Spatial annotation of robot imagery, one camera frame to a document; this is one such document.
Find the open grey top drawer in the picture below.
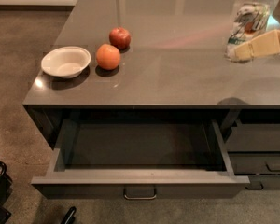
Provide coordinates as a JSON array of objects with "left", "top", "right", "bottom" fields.
[{"left": 32, "top": 119, "right": 249, "bottom": 199}]

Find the metal drawer handle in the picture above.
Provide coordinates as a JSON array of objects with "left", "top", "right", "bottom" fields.
[{"left": 123, "top": 187, "right": 157, "bottom": 201}]

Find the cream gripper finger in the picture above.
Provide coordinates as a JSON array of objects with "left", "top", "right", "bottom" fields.
[{"left": 233, "top": 30, "right": 280, "bottom": 61}]

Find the white bowl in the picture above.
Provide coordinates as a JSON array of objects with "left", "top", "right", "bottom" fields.
[{"left": 41, "top": 46, "right": 91, "bottom": 78}]

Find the orange fruit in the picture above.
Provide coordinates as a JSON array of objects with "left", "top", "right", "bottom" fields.
[{"left": 96, "top": 44, "right": 120, "bottom": 70}]

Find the black object on floor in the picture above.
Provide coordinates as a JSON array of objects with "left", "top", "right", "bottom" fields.
[{"left": 61, "top": 206, "right": 77, "bottom": 224}]

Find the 7up soda can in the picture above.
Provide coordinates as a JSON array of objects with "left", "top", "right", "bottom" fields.
[{"left": 225, "top": 2, "right": 270, "bottom": 61}]

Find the red apple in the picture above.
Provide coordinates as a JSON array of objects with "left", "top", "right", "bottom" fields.
[{"left": 109, "top": 27, "right": 132, "bottom": 49}]

